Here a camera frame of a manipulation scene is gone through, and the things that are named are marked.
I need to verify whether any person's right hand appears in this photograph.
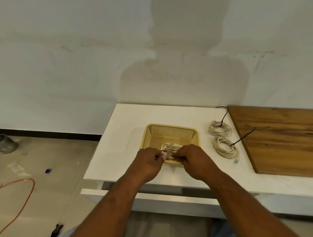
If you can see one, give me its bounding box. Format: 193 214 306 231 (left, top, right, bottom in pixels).
175 144 222 181

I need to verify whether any person's left hand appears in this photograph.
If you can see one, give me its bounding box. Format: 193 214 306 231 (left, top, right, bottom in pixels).
127 147 165 183

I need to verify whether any white cable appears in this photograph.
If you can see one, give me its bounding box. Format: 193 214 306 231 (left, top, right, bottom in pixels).
208 120 232 137
160 143 184 163
212 136 240 164

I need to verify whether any person's left forearm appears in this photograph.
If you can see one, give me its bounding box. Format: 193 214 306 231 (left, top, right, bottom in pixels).
71 171 150 237

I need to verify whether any person's right forearm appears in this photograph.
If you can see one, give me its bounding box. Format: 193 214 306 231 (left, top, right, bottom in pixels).
202 171 301 237

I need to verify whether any yellow perforated plastic basket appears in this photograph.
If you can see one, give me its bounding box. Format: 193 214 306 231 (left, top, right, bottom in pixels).
141 124 201 168

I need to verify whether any white table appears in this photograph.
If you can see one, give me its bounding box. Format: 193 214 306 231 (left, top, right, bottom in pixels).
80 103 313 219

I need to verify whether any black twist tie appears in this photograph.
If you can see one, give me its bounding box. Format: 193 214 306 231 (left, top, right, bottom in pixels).
230 127 256 147
216 106 229 126

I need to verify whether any person's right leg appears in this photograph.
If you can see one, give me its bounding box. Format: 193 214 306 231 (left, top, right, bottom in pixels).
210 219 236 237

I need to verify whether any brown wooden board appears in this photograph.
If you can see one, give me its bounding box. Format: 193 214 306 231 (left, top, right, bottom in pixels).
228 105 313 178

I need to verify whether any black skirting board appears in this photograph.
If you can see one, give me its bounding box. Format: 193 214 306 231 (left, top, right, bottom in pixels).
0 128 103 142

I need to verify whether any black tool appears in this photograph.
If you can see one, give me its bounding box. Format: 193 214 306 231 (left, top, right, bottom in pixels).
50 224 64 237

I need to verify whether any clear plastic bag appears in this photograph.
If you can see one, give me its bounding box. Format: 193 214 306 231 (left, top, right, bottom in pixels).
7 162 32 178

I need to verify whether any grey metal can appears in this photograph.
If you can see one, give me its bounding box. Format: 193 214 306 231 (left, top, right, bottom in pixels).
0 133 19 154

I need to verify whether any orange cable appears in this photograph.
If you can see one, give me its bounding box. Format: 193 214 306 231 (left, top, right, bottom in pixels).
0 178 35 234

